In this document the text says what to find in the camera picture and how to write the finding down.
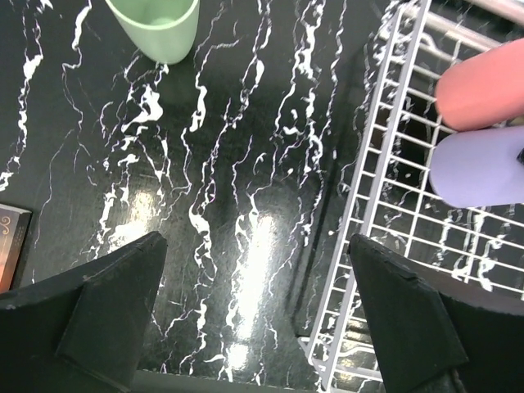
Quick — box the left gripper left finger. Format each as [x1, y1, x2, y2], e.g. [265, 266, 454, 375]
[1, 232, 167, 392]

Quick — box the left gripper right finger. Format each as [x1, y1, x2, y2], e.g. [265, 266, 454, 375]
[349, 234, 523, 392]

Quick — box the white wire dish rack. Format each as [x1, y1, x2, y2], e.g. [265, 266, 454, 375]
[298, 1, 523, 392]

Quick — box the purple plastic cup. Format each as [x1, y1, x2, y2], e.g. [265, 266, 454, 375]
[429, 126, 523, 208]

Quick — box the green plastic cup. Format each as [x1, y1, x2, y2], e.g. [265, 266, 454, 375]
[106, 0, 200, 65]

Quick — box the tale of two cities book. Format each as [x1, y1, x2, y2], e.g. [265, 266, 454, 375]
[0, 204, 32, 293]

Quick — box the black marble mat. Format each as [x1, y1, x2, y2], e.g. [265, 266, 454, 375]
[1, 1, 408, 391]

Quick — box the pink plastic cup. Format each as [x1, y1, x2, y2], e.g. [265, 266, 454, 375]
[435, 38, 523, 132]

